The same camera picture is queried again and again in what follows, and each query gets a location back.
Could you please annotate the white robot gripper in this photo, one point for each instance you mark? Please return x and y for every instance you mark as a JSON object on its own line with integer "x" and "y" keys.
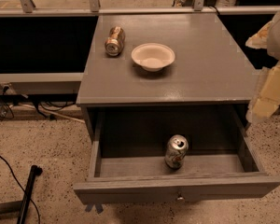
{"x": 279, "y": 36}

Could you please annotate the silver 7up soda can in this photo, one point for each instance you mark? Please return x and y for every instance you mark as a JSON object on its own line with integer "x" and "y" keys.
{"x": 176, "y": 150}

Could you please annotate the orange soda can lying down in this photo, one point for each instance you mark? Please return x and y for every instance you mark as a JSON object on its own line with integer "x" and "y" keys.
{"x": 115, "y": 42}

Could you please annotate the grey open top drawer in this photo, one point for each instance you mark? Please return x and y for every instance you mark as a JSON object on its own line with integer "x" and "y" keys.
{"x": 128, "y": 151}

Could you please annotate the white paper bowl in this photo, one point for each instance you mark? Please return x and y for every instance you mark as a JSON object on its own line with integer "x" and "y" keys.
{"x": 153, "y": 57}

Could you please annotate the grey metal railing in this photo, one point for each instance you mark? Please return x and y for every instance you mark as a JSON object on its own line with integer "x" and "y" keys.
{"x": 115, "y": 3}

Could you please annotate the black stand leg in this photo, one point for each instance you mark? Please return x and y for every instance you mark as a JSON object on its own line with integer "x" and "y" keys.
{"x": 35, "y": 171}

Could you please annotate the grey wall shelf ledge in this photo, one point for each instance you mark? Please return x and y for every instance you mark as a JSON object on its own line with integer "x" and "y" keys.
{"x": 41, "y": 83}

